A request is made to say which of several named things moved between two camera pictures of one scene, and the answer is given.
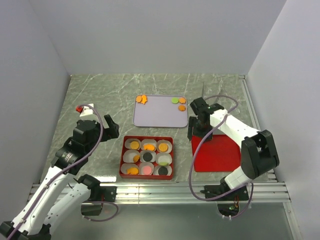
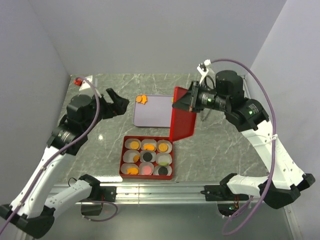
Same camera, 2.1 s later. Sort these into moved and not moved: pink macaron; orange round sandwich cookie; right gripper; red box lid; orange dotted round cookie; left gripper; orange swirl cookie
Moved: left gripper; right gripper; red box lid
Not moved: pink macaron; orange dotted round cookie; orange round sandwich cookie; orange swirl cookie
